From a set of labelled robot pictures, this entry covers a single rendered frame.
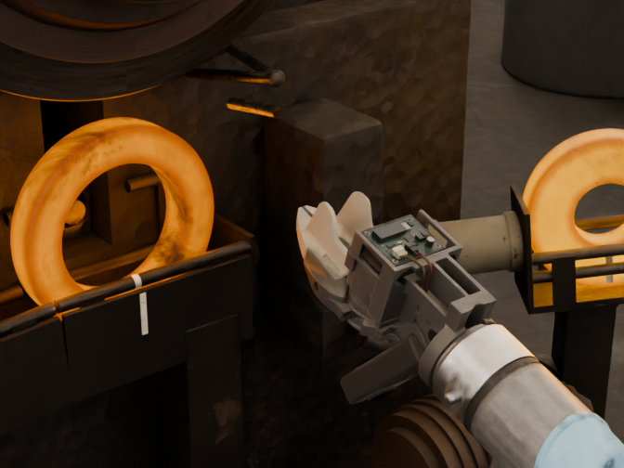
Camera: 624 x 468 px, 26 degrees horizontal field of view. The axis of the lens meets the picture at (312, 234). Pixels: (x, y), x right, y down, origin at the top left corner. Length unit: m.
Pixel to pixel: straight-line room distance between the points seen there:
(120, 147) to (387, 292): 0.26
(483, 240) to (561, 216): 0.08
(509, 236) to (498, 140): 2.19
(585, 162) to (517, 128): 2.29
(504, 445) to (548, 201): 0.37
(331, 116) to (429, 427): 0.31
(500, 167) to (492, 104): 0.46
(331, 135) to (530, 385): 0.36
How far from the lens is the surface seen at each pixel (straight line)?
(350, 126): 1.26
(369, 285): 1.07
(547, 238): 1.32
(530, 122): 3.63
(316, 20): 1.33
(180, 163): 1.17
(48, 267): 1.14
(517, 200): 1.32
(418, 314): 1.06
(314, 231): 1.13
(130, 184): 1.24
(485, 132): 3.54
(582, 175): 1.30
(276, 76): 1.07
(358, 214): 1.13
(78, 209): 1.25
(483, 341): 1.02
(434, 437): 1.30
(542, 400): 0.99
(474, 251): 1.31
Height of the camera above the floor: 1.24
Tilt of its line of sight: 25 degrees down
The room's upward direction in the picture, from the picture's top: straight up
